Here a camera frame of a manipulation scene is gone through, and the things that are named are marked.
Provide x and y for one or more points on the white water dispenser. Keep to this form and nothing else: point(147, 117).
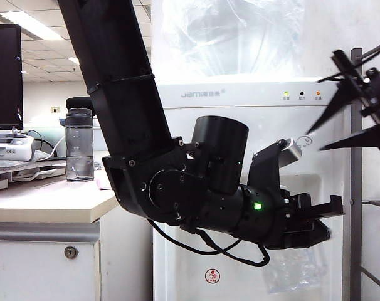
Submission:
point(256, 94)

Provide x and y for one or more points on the pink booklet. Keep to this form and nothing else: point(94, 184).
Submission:
point(103, 184)

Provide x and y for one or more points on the round cabinet lock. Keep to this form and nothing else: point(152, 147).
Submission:
point(71, 252)

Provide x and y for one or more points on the grey transparent drink bottle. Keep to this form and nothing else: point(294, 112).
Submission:
point(79, 141)

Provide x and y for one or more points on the black chair headrest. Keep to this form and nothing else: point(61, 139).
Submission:
point(80, 102)

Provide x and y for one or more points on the twin-tube ceiling light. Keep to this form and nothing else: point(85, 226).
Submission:
point(74, 61)

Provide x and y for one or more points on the wide ceiling light panel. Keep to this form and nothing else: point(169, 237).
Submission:
point(33, 25)

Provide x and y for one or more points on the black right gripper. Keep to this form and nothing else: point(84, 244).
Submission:
point(375, 94)

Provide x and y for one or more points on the white electronic device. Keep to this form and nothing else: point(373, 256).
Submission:
point(8, 149)

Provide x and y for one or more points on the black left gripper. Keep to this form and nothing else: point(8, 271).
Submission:
point(290, 208)

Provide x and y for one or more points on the clear plastic mug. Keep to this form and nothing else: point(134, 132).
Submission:
point(290, 272)

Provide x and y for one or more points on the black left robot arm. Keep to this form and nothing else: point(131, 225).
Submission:
point(114, 62)

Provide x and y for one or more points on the white background box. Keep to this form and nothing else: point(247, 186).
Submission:
point(97, 147)

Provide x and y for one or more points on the clear plastic-wrapped water jug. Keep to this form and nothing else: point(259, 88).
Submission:
point(240, 37)

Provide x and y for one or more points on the wall socket plate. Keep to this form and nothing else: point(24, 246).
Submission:
point(55, 109)

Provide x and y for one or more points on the grey metal rack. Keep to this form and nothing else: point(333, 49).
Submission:
point(356, 219)

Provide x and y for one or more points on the grey paper tray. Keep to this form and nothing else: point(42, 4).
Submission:
point(27, 174)

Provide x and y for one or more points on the white desk cabinet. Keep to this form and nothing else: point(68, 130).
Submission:
point(36, 269)

